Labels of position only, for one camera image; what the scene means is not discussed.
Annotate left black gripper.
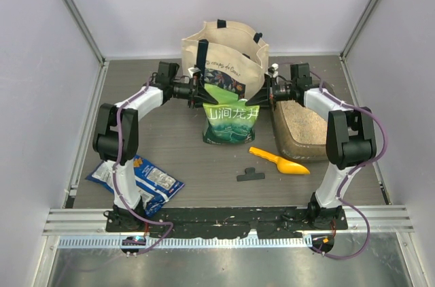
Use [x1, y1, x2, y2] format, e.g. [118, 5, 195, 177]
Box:
[169, 77, 218, 109]

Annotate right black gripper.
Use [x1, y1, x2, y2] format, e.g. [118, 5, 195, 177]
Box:
[247, 76, 298, 109]

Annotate green cat litter bag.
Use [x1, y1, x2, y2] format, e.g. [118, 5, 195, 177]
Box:
[203, 84, 260, 145]

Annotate yellow plastic scoop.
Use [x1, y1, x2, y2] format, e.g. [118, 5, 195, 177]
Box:
[249, 147, 310, 175]

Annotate black bag clip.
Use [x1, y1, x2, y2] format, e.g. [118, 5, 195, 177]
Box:
[237, 167, 265, 182]

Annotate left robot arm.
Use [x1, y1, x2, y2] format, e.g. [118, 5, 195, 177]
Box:
[92, 61, 218, 232]

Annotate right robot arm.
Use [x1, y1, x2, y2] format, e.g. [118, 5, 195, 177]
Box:
[246, 63, 377, 229]

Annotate grey litter box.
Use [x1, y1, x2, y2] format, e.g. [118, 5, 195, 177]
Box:
[271, 96, 328, 163]

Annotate clean litter granules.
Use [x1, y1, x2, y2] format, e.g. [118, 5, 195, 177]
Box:
[277, 101, 327, 145]

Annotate beige canvas tote bag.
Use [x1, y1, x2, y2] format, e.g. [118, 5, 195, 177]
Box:
[181, 19, 269, 99]

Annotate blue Doritos chip bag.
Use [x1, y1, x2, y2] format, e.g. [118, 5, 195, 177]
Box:
[86, 155, 184, 218]

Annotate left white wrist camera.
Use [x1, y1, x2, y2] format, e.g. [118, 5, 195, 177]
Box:
[188, 67, 201, 78]

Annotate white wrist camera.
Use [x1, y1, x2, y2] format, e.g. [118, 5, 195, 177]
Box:
[188, 67, 201, 78]
[267, 63, 279, 78]

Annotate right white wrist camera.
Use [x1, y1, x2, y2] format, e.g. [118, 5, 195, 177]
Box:
[267, 63, 279, 78]

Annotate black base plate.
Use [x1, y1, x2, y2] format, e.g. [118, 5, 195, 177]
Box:
[105, 205, 349, 239]

